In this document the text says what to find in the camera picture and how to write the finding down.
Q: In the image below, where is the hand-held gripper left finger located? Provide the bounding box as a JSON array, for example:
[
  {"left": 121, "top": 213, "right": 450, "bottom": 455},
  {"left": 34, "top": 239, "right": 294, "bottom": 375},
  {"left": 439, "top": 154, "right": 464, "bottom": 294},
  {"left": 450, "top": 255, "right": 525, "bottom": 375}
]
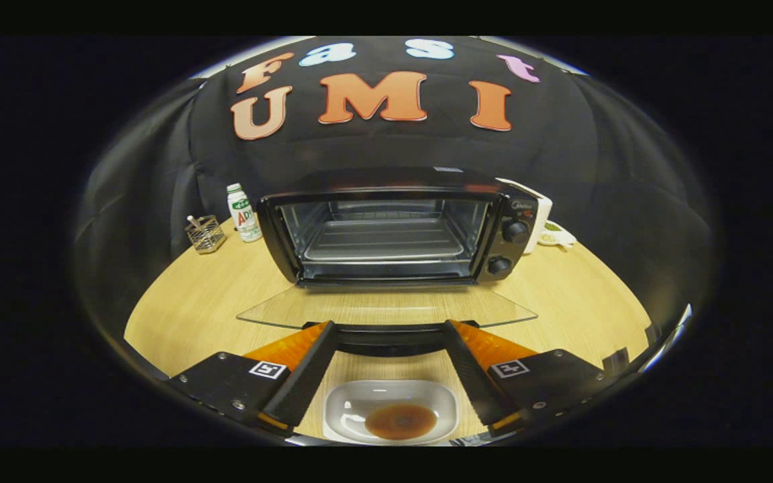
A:
[{"left": 168, "top": 321, "right": 339, "bottom": 438}]

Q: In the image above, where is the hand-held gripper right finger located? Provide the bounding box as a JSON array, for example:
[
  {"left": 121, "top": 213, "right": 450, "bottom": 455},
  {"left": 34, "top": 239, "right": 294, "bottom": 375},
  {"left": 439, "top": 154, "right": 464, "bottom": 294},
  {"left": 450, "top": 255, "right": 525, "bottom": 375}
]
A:
[{"left": 444, "top": 319, "right": 630, "bottom": 434}]

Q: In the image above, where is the round brown donut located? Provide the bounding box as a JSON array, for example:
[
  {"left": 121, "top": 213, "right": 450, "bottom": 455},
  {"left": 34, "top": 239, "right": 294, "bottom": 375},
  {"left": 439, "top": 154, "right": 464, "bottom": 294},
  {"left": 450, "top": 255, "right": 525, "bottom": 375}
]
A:
[{"left": 364, "top": 402, "right": 438, "bottom": 441}]

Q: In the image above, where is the black toaster oven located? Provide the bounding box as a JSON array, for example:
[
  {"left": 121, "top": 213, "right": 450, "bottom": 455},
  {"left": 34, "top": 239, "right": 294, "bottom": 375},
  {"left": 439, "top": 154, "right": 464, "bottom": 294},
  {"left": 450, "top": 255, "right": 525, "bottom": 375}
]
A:
[{"left": 237, "top": 166, "right": 539, "bottom": 358}]

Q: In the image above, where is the white rectangular plate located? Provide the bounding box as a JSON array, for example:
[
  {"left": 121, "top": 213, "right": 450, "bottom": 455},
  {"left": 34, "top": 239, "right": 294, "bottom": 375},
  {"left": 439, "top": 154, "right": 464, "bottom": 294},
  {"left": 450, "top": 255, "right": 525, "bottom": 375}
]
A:
[{"left": 323, "top": 380, "right": 460, "bottom": 445}]

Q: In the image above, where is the small white dish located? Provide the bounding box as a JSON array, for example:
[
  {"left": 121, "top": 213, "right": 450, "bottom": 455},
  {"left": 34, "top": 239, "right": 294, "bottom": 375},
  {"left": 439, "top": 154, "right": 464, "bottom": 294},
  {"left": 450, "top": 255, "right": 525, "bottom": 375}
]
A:
[{"left": 538, "top": 221, "right": 577, "bottom": 251}]

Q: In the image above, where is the white bottle with green label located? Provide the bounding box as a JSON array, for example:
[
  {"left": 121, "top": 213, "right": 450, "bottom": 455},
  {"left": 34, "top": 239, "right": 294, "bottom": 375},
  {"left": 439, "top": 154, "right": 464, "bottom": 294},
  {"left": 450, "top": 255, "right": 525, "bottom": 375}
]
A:
[{"left": 227, "top": 183, "right": 264, "bottom": 243}]

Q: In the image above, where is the white kitchen appliance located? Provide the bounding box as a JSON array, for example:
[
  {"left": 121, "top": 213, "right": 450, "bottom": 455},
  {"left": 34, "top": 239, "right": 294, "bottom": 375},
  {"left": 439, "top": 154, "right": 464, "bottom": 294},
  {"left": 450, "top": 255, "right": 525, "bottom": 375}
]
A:
[{"left": 497, "top": 178, "right": 554, "bottom": 254}]

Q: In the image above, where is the small wire basket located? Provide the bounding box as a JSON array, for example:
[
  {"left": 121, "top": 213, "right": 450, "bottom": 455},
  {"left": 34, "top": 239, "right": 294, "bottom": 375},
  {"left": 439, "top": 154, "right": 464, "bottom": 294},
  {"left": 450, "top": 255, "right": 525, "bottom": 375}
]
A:
[{"left": 185, "top": 215, "right": 227, "bottom": 254}]

